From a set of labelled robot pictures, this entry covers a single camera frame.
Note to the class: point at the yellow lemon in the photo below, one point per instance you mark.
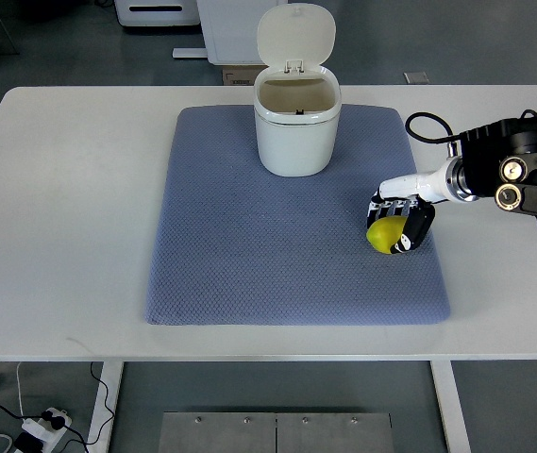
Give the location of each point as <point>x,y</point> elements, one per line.
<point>385,233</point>

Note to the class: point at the white table left leg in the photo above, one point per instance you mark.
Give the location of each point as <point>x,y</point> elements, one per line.
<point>108,376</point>

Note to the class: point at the grey floor socket plate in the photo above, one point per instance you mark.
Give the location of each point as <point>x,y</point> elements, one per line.
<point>416,78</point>

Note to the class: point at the white table leg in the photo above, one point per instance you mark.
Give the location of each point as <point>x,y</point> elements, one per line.
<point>446,390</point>
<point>108,376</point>

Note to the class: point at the cardboard box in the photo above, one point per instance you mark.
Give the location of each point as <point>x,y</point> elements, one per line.
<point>241,75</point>

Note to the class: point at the white appliance with slot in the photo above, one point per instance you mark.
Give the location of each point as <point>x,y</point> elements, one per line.
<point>156,13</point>

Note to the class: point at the blue textured mat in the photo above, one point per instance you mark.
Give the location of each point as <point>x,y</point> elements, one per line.
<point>238,245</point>

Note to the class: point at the grey metal floor plate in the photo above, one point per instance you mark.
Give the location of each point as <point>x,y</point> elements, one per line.
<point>276,432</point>

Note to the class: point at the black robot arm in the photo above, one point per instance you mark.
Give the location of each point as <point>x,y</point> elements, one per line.
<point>497,161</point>

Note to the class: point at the white power strip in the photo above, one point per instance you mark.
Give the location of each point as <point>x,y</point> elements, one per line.
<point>49,428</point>

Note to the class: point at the white table right leg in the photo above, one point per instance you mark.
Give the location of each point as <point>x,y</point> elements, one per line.
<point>446,390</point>

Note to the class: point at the white cabinet background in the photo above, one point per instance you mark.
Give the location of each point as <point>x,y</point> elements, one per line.
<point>229,31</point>

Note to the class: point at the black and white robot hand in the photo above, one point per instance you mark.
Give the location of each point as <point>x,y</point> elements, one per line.
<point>415,196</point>

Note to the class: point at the white trash bin with lid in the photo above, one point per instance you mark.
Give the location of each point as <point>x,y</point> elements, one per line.
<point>297,100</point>

